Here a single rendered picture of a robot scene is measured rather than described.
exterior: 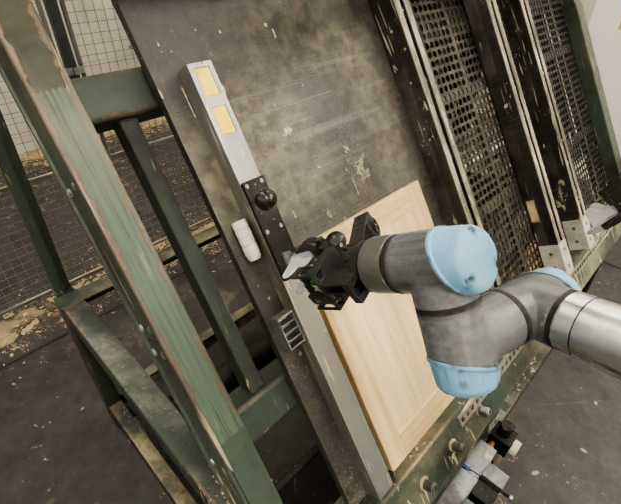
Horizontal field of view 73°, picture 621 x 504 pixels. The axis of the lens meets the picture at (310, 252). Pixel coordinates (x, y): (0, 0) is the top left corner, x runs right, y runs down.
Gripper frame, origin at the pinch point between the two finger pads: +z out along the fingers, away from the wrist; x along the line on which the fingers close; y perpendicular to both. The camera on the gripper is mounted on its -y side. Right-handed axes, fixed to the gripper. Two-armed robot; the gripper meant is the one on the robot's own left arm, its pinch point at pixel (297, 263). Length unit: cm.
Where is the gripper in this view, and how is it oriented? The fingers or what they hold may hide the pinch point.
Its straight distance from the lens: 72.8
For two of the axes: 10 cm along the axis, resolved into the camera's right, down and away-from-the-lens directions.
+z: -6.0, 0.8, 8.0
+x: 6.0, 7.0, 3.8
